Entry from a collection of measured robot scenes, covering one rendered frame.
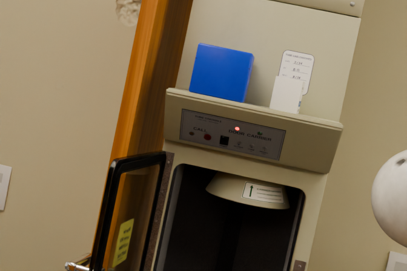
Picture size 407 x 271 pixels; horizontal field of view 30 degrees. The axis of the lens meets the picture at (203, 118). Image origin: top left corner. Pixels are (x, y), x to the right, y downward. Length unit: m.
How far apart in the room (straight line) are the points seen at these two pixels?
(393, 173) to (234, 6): 0.66
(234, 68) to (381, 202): 0.53
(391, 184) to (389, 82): 1.03
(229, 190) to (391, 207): 0.65
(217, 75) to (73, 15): 0.69
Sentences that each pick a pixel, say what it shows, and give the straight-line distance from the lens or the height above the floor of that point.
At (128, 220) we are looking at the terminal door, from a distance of 1.32.
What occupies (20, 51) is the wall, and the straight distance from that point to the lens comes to 2.00.
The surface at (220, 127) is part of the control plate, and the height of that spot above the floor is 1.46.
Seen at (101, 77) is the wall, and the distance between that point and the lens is 1.94.
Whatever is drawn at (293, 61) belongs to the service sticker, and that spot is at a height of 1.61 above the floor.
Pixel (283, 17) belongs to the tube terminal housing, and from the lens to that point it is 1.46.
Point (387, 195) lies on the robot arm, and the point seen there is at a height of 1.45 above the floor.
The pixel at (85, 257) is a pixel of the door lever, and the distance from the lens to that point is 1.30.
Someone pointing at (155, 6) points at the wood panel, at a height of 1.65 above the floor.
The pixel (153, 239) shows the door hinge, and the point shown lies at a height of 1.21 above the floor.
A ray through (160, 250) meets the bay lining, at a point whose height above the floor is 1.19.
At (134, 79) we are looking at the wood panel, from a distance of 1.39.
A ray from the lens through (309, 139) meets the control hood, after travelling 1.37.
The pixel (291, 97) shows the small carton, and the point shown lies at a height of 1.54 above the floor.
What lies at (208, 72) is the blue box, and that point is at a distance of 1.35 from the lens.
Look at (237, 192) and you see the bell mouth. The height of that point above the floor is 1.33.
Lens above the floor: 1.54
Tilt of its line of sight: 3 degrees down
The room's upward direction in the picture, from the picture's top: 12 degrees clockwise
